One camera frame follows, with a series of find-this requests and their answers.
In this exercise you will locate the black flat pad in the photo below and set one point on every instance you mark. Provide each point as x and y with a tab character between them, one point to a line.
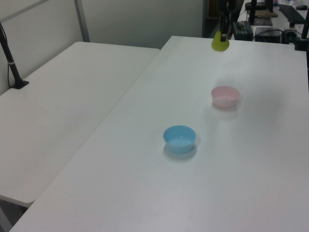
263	21

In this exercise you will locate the blue plastic bowl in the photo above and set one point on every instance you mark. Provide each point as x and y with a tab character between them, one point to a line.
179	139

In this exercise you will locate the black monitor stand pole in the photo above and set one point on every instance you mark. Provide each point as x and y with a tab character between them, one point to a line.
253	12

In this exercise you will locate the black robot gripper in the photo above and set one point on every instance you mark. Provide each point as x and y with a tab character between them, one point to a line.
228	5

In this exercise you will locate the black camera stand pole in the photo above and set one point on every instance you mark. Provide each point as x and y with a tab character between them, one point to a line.
10	65

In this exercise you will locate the black camera stand with clamp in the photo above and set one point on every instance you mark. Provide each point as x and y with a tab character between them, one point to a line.
303	36

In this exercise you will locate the grey partition frame post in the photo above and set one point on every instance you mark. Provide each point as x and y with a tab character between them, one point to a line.
82	20

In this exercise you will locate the black computer mouse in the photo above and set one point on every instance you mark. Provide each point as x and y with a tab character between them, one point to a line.
301	7

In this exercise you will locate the brown wooden board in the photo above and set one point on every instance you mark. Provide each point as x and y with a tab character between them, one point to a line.
266	13

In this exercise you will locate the green pear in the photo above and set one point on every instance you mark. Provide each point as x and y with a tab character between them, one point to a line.
218	44

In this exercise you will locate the pink plastic bowl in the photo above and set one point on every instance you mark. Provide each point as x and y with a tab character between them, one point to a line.
225	96

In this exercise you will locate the black electronics box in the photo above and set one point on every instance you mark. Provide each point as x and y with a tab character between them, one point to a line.
268	35

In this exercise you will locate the black and green device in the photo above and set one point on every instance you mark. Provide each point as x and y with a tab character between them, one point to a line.
242	30

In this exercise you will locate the black keyboard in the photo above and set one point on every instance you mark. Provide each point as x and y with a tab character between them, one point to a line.
292	13

